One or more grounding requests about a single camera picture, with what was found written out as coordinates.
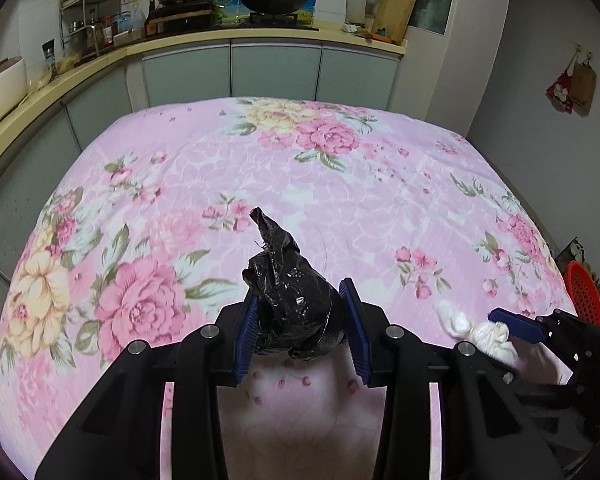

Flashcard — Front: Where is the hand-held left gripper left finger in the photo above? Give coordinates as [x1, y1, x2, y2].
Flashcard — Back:
[34, 290, 261, 480]

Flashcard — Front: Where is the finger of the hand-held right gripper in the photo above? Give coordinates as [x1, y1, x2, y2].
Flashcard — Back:
[500, 360, 588, 402]
[489, 307, 600, 356]

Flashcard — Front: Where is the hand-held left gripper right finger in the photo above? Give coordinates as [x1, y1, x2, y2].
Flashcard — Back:
[338, 277, 566, 480]

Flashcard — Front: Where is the small white tissue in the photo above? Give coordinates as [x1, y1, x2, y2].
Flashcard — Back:
[434, 300, 526, 367]

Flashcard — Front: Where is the black plastic bag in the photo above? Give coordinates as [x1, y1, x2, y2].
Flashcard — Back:
[242, 206, 351, 361]

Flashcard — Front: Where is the red plastic mesh basket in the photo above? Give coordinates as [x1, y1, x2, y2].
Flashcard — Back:
[562, 260, 600, 331]

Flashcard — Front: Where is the pink floral blanket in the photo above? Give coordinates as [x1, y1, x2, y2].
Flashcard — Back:
[0, 96, 568, 480]

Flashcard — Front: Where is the red printed hanging bag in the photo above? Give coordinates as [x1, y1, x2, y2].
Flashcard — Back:
[546, 57, 578, 113]

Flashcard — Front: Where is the kitchen counter with cabinets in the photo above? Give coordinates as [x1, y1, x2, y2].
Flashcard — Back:
[0, 25, 408, 171]

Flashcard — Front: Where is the small orange kitchen item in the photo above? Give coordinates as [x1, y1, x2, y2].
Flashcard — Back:
[357, 27, 396, 43]

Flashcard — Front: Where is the black gas stove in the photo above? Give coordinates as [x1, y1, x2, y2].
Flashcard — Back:
[220, 10, 306, 28]

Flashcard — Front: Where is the wooden cutting board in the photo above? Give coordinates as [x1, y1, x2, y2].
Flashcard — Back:
[371, 0, 424, 43]

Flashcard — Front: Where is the small standing packet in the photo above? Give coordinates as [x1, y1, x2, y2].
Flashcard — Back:
[41, 39, 61, 73]

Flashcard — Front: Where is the white rice cooker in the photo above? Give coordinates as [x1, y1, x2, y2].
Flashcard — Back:
[0, 56, 29, 133]

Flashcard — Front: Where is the metal spice rack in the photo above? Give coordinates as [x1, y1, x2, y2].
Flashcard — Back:
[57, 0, 148, 58]

